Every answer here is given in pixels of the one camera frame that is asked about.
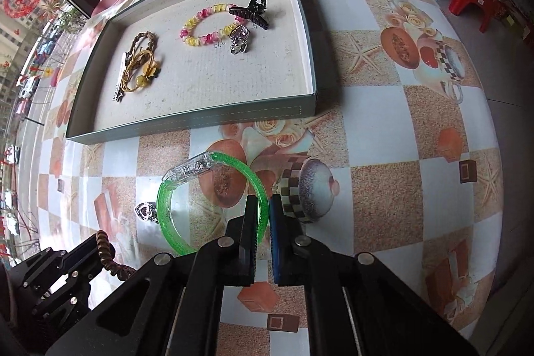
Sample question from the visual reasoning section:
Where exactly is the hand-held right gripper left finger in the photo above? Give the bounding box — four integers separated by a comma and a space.
46, 195, 259, 356

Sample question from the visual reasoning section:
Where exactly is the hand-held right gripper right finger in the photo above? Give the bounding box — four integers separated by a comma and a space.
269, 195, 480, 356

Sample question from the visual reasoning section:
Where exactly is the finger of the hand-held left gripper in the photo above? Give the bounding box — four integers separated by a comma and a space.
32, 261, 104, 324
8, 235, 104, 293

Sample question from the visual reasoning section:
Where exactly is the brown spiral hair tie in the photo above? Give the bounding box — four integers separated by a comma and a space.
95, 230, 138, 282

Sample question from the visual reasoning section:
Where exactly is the green bangle with clear clasp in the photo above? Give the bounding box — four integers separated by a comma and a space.
156, 151, 270, 257

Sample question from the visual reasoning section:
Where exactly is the grey-green shallow tray box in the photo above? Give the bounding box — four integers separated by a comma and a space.
64, 0, 320, 145

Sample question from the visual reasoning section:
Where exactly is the silver hair clip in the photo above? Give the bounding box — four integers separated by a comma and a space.
112, 49, 134, 103

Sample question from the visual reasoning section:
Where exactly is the yellow flower hair tie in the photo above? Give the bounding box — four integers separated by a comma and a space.
123, 49, 161, 93

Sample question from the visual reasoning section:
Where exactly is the silver heart brooch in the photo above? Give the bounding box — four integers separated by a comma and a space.
227, 26, 252, 55

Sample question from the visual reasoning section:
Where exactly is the pink and yellow spiral bracelet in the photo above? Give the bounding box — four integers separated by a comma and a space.
180, 3, 247, 48

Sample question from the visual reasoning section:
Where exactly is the black claw hair clip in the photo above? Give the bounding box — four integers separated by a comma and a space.
227, 0, 271, 31

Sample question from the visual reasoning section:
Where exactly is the brown braided bracelet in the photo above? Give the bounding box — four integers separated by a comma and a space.
125, 31, 157, 67

